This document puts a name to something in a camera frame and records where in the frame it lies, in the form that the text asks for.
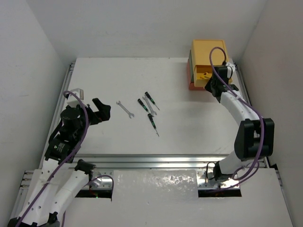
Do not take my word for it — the aluminium rail frame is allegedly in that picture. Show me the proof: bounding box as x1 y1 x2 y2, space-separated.
27 58 264 198

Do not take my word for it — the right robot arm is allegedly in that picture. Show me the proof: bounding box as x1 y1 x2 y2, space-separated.
205 65 275 181

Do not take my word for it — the silver combination wrench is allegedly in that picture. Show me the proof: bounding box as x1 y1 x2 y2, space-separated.
142 95 157 116

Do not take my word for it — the green black screwdriver near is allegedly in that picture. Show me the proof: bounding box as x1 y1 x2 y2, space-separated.
147 113 159 137

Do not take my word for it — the green black screwdriver far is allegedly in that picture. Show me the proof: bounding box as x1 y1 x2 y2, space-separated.
145 92 159 110

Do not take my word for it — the silver open-end wrench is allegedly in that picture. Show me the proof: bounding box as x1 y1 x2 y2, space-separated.
116 101 134 119

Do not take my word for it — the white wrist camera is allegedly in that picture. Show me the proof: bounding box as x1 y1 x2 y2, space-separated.
225 62 236 79
66 87 85 106

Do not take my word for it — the green black screwdriver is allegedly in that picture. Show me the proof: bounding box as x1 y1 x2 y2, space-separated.
145 92 159 110
147 113 159 137
137 98 149 112

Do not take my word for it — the green black screwdriver left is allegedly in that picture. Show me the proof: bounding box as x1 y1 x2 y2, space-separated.
137 98 149 112

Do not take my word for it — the green drawer box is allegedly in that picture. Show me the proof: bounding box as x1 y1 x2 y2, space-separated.
187 51 194 83

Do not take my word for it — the yellow drawer box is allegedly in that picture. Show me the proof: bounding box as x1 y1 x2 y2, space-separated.
191 39 229 88

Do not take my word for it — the white front cover panel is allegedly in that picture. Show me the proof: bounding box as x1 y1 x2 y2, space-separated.
64 168 292 227

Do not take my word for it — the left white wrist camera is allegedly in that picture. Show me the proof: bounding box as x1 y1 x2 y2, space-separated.
66 87 85 106

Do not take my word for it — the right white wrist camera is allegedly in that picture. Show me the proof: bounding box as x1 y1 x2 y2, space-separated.
225 62 236 79

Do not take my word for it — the red drawer box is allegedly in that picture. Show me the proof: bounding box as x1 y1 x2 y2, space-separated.
187 59 205 91

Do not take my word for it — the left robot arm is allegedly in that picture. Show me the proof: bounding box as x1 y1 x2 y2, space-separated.
8 98 111 227

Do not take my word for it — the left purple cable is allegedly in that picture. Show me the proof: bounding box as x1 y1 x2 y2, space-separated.
14 91 114 227

